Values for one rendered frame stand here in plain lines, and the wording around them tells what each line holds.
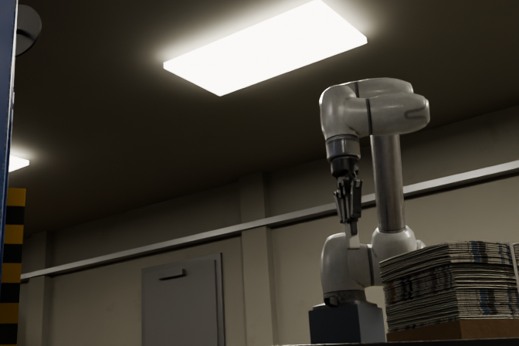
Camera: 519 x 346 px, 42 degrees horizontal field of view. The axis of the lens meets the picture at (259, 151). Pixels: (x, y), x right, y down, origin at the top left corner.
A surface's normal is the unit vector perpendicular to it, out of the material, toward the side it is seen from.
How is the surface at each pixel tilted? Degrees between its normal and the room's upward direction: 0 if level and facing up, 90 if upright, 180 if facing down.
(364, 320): 90
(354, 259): 87
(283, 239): 90
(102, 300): 90
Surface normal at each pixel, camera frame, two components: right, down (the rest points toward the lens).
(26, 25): -0.26, -0.31
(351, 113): -0.04, -0.23
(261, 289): -0.58, -0.25
